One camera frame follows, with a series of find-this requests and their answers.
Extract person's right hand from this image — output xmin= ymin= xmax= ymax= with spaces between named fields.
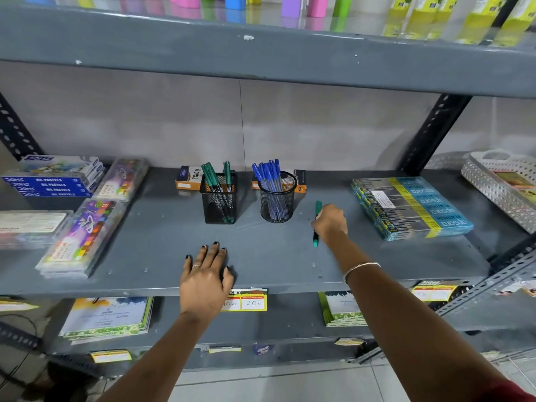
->
xmin=311 ymin=204 xmax=349 ymax=247

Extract person's left hand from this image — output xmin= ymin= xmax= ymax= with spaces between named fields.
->
xmin=179 ymin=242 xmax=235 ymax=321

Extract green ballpoint pen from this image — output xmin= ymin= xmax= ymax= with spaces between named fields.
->
xmin=312 ymin=201 xmax=323 ymax=248

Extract person's right forearm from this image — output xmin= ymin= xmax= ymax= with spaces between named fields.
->
xmin=324 ymin=233 xmax=524 ymax=402

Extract person's left forearm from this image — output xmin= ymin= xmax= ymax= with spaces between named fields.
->
xmin=97 ymin=310 xmax=228 ymax=402

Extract yellow red price label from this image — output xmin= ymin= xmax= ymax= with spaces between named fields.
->
xmin=221 ymin=287 xmax=268 ymax=313

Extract round black mesh pen holder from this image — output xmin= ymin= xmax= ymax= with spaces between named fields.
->
xmin=258 ymin=171 xmax=298 ymax=224

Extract grey metal shelving rack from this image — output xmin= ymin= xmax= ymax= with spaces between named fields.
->
xmin=0 ymin=0 xmax=536 ymax=379

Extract long orange black pen box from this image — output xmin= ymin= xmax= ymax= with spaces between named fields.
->
xmin=251 ymin=168 xmax=307 ymax=194

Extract square black mesh pen holder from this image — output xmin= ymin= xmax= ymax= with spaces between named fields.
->
xmin=199 ymin=173 xmax=238 ymax=225

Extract silver bangle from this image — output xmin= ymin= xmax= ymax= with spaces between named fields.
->
xmin=343 ymin=261 xmax=382 ymax=285

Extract bunch of blue pens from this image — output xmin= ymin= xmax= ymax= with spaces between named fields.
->
xmin=251 ymin=158 xmax=294 ymax=222

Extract small orange white pen box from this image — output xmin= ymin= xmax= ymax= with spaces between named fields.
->
xmin=175 ymin=165 xmax=205 ymax=192

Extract bunch of green pens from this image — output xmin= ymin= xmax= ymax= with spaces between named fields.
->
xmin=201 ymin=161 xmax=235 ymax=224

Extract small green notebook stack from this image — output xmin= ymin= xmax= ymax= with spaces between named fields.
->
xmin=318 ymin=291 xmax=369 ymax=328

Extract white green notebook stack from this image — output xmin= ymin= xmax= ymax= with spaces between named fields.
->
xmin=58 ymin=296 xmax=155 ymax=343

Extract stack of blue yellow pencil packs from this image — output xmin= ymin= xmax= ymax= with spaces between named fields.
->
xmin=350 ymin=176 xmax=475 ymax=242

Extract small clear pastel colour pack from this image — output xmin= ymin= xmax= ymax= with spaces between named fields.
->
xmin=94 ymin=157 xmax=150 ymax=202

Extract large clear pastel colour pack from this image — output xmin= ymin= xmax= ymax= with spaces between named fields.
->
xmin=35 ymin=199 xmax=127 ymax=279

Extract plain yellow shelf label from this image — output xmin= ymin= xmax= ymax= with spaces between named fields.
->
xmin=90 ymin=350 xmax=133 ymax=364

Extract yellow price label with header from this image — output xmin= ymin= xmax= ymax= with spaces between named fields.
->
xmin=411 ymin=280 xmax=460 ymax=303

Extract blue oil pastel box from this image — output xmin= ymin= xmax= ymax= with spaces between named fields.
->
xmin=15 ymin=186 xmax=104 ymax=199
xmin=18 ymin=154 xmax=104 ymax=177
xmin=1 ymin=175 xmax=105 ymax=185
xmin=8 ymin=181 xmax=105 ymax=190

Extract clear plastic stationery box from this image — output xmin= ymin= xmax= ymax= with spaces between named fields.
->
xmin=0 ymin=209 xmax=74 ymax=251

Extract yellow paper sheet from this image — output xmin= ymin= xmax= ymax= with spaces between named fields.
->
xmin=0 ymin=297 xmax=41 ymax=313

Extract white perforated plastic basket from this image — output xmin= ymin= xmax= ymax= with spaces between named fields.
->
xmin=461 ymin=149 xmax=536 ymax=235

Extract packets in basket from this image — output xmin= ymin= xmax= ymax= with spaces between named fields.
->
xmin=493 ymin=171 xmax=536 ymax=207

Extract printed packet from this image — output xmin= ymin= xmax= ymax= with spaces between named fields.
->
xmin=497 ymin=279 xmax=536 ymax=298

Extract row of colourful plastic containers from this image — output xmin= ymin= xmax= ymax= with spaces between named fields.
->
xmin=23 ymin=0 xmax=353 ymax=20

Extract red sleeve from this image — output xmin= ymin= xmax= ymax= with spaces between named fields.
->
xmin=472 ymin=378 xmax=536 ymax=402

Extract black cable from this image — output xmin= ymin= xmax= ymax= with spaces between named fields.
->
xmin=0 ymin=313 xmax=43 ymax=392

